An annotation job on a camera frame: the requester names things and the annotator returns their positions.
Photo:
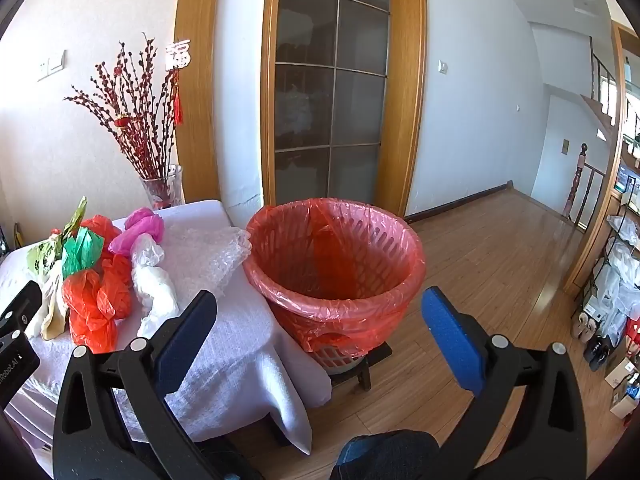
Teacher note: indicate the wooden partition frame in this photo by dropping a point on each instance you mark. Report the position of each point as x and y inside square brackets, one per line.
[597, 220]

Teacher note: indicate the wooden glass-panel door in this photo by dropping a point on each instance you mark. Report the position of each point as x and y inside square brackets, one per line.
[305, 110]

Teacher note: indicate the small white wall switch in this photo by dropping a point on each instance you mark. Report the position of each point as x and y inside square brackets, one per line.
[443, 66]

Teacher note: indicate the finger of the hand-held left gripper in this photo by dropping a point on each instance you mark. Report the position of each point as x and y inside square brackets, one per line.
[22, 305]

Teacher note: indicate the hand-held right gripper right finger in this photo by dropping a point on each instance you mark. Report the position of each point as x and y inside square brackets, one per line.
[450, 340]

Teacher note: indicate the white tablecloth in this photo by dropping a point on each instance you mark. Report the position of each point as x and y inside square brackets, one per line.
[225, 360]

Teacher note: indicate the staircase with metal railing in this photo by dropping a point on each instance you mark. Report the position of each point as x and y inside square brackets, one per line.
[602, 90]

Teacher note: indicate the white double light switch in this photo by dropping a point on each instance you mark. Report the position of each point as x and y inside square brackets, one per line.
[51, 64]

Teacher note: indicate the pink plastic waste basket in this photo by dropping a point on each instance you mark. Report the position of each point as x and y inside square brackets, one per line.
[340, 357]

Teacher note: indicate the green plastic bag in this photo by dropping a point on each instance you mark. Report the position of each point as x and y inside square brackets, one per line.
[80, 252]

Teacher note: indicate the pink plastic bag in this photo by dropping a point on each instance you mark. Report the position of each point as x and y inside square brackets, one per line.
[137, 232]

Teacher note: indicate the pile of white plastic bags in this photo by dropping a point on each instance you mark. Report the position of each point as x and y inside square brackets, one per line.
[617, 280]

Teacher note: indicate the beige slippers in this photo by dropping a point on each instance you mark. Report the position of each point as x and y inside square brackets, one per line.
[584, 327]

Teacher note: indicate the small red hanging charm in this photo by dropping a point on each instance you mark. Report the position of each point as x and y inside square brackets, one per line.
[122, 121]

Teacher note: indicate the yellow-green printed plastic bag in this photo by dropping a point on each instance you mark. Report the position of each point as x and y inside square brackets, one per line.
[47, 255]

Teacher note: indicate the cream plastic bag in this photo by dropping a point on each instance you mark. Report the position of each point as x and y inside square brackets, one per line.
[50, 310]

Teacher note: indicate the red tassel wall ornament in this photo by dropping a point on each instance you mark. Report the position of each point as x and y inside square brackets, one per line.
[178, 55]

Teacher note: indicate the red plastic bin liner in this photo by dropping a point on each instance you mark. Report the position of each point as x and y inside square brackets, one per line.
[350, 270]

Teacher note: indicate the dark wooden stool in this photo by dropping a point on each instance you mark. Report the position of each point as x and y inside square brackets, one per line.
[380, 351]

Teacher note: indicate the person's dark trouser leg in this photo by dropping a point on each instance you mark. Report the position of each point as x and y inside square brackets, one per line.
[385, 455]

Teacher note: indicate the clear glass vase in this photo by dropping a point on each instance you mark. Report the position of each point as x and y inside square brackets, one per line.
[162, 190]

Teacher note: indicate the black metal shelf rack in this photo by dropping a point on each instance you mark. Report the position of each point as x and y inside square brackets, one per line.
[617, 240]

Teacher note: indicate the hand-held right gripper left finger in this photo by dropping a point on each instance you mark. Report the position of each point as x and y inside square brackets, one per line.
[187, 330]

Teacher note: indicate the black shoes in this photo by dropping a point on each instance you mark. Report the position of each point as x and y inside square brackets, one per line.
[600, 352]

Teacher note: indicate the wooden door frame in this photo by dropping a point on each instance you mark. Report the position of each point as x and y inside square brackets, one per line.
[197, 110]

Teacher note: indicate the white plastic bag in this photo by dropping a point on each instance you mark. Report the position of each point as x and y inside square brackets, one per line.
[157, 295]

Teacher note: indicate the clear plastic bag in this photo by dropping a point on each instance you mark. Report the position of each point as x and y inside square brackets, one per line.
[147, 252]

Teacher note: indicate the clear bubble wrap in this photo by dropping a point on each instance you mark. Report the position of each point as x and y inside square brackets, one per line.
[215, 252]

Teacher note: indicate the red plastic bag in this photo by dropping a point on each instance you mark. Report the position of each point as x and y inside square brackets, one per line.
[90, 305]
[102, 227]

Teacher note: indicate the red berry branches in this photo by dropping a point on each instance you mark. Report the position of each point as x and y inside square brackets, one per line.
[135, 110]

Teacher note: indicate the wooden stair banister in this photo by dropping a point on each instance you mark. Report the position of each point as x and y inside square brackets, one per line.
[582, 180]

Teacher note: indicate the small brown wall panel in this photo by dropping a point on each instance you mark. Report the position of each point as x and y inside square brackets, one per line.
[565, 146]

